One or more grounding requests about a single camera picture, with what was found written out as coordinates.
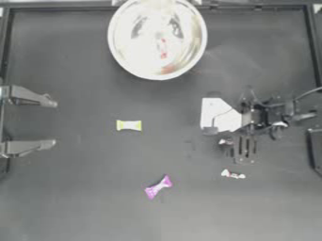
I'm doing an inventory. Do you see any red candy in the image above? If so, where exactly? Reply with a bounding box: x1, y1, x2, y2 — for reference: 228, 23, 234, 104
157, 37, 169, 60

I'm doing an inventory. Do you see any green candy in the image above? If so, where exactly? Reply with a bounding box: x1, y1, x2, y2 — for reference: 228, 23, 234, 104
116, 119, 143, 132

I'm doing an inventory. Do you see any purple candy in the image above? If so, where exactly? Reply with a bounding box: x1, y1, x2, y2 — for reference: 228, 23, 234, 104
143, 174, 173, 201

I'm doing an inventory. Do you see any steel bowl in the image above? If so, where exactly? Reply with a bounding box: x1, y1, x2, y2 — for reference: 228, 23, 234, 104
107, 0, 208, 81

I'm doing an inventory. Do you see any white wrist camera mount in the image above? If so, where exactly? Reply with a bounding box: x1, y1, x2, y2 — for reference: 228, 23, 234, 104
199, 97, 244, 134

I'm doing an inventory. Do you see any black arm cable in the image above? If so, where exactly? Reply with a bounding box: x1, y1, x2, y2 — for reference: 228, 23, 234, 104
290, 86, 322, 104

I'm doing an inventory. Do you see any black metal frame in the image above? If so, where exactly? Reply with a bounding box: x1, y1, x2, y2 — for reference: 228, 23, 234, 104
0, 0, 322, 79

